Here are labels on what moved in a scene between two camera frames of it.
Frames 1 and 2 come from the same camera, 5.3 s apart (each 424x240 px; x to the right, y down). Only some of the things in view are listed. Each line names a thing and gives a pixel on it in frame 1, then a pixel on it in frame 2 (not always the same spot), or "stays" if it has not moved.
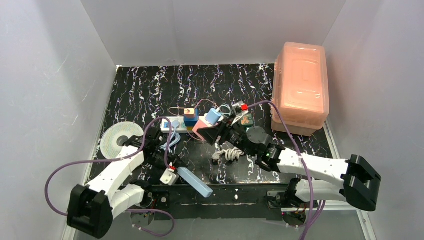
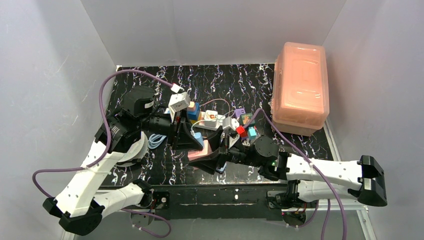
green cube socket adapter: [247, 119] stays
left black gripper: [145, 140] -> [175, 133]
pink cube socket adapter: [199, 124] -> [207, 149]
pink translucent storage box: [302, 89] stays
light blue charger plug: [213, 116] -> [198, 136]
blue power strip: [195, 182] -> [222, 169]
